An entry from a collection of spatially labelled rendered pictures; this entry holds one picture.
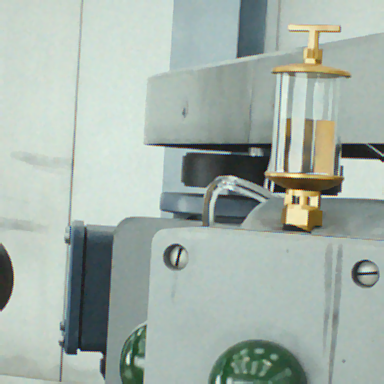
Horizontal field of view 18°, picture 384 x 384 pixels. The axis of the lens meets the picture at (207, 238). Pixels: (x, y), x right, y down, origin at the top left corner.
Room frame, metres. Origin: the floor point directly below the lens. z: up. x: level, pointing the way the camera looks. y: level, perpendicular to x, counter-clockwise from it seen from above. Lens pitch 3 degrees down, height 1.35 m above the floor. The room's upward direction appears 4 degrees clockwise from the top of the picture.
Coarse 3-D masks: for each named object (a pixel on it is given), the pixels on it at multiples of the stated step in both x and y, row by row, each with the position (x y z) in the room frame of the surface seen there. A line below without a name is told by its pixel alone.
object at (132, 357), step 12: (144, 324) 0.39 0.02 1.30; (132, 336) 0.39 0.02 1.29; (144, 336) 0.39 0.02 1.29; (132, 348) 0.39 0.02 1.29; (144, 348) 0.39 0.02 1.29; (120, 360) 0.39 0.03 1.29; (132, 360) 0.39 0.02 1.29; (144, 360) 0.38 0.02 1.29; (120, 372) 0.39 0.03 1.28; (132, 372) 0.39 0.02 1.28
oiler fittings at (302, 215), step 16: (304, 48) 0.45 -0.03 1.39; (288, 64) 0.44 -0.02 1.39; (304, 64) 0.44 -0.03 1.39; (320, 64) 0.44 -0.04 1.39; (272, 176) 0.44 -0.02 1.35; (288, 176) 0.44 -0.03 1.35; (304, 176) 0.43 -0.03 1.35; (320, 176) 0.43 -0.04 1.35; (336, 176) 0.44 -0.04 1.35; (288, 192) 0.45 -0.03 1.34; (304, 192) 0.44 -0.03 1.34; (320, 192) 0.45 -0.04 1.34; (288, 208) 0.44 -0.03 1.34; (304, 208) 0.44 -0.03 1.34; (304, 224) 0.44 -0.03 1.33; (320, 224) 0.44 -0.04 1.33
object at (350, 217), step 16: (256, 208) 0.47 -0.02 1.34; (272, 208) 0.46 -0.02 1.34; (320, 208) 0.46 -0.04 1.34; (336, 208) 0.46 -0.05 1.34; (352, 208) 0.46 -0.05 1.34; (368, 208) 0.46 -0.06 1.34; (256, 224) 0.45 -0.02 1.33; (272, 224) 0.45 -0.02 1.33; (336, 224) 0.45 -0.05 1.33; (352, 224) 0.45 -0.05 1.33; (368, 224) 0.44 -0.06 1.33
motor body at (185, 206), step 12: (168, 192) 0.92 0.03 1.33; (180, 192) 0.95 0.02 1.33; (168, 204) 0.89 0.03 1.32; (180, 204) 0.88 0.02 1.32; (192, 204) 0.87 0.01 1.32; (216, 204) 0.86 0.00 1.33; (228, 204) 0.86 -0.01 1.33; (240, 204) 0.85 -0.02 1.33; (252, 204) 0.85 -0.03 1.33; (180, 216) 0.90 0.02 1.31; (192, 216) 0.88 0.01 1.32; (216, 216) 0.86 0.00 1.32; (228, 216) 0.86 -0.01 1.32; (240, 216) 0.85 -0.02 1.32
